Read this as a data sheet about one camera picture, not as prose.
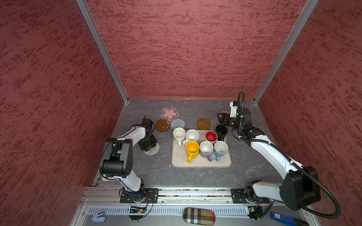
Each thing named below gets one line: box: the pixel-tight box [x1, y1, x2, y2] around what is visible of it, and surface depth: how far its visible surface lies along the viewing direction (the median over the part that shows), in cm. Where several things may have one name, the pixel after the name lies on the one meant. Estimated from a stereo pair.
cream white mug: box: [172, 127, 186, 146], surface depth 91 cm
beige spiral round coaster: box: [143, 142, 160, 156], surface depth 92 cm
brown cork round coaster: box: [196, 118, 212, 130], surface depth 108 cm
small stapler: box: [91, 209, 106, 223], surface depth 68 cm
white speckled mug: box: [182, 129, 200, 147], surface depth 91 cm
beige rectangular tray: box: [171, 139, 232, 168], surface depth 88 cm
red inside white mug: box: [204, 130, 219, 145], surface depth 92 cm
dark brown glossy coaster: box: [155, 119, 171, 133], surface depth 106 cm
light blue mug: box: [213, 140, 229, 162], surface depth 86 cm
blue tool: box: [269, 211, 310, 226], surface depth 67 cm
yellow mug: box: [186, 141, 200, 163], surface depth 86 cm
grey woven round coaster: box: [170, 118, 186, 130], surface depth 106 cm
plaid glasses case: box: [182, 207, 216, 226], surface depth 68 cm
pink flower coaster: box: [160, 106, 180, 122], surface depth 113 cm
